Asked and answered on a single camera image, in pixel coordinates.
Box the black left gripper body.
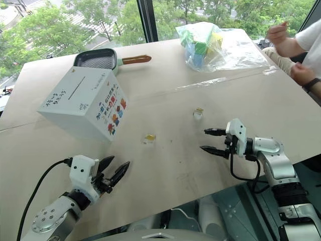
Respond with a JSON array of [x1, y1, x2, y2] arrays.
[[91, 166, 113, 194]]

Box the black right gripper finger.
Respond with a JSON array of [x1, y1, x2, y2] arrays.
[[199, 145, 230, 159], [203, 128, 228, 137]]

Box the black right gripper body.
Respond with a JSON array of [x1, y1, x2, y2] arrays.
[[224, 134, 238, 160]]

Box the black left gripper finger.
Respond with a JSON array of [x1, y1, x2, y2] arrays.
[[110, 161, 131, 187], [98, 156, 115, 175]]

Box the white cardboard box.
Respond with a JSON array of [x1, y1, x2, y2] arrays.
[[37, 66, 129, 144]]

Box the person's left hand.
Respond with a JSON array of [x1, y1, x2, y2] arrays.
[[290, 63, 315, 86]]

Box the person's right hand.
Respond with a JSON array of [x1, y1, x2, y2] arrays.
[[266, 22, 289, 46]]

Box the clear bag of coloured blocks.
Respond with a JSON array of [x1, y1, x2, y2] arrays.
[[175, 22, 276, 73]]

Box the person's beige trousers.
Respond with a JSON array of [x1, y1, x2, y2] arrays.
[[261, 47, 297, 77]]

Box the black wrist watch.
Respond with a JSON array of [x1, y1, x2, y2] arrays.
[[301, 77, 321, 94]]

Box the small red black device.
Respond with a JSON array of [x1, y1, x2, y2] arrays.
[[0, 85, 15, 97]]

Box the person in white shirt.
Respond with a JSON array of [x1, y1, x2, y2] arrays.
[[294, 18, 321, 106]]

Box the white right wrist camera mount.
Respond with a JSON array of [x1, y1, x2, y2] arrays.
[[225, 118, 248, 158]]

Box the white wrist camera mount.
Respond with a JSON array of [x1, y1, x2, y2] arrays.
[[68, 155, 101, 202], [225, 118, 248, 158]]

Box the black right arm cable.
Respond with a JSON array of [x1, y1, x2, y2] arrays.
[[230, 152, 263, 194]]

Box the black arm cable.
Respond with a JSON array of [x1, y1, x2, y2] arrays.
[[230, 152, 263, 194], [16, 157, 74, 241]]

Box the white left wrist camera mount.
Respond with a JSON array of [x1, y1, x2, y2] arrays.
[[68, 155, 101, 202]]

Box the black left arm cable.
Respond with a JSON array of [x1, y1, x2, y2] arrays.
[[16, 157, 74, 241]]

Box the green square pan wooden handle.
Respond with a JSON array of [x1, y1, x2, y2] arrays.
[[73, 48, 152, 75]]

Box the black window frame post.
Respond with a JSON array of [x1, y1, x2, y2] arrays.
[[136, 0, 159, 43]]

